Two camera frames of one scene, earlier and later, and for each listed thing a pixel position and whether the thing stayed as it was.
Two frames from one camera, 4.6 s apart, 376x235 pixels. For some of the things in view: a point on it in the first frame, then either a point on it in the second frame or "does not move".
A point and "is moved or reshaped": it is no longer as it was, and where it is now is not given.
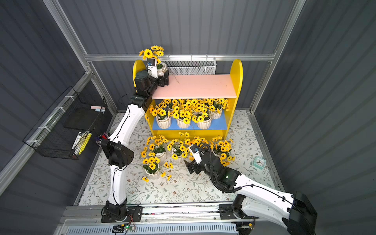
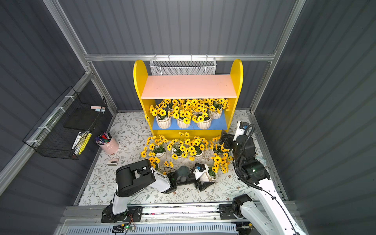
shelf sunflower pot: x=155 y=52 is moved or reshaped
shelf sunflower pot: x=162 y=113 does not move
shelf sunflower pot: x=179 y=146 does not move
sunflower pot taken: x=156 y=146 does not move
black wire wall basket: x=63 y=131 does not move
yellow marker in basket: x=85 y=143 does not move
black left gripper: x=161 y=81 → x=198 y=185
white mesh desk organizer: x=190 y=65 does not move
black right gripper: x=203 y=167 → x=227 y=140
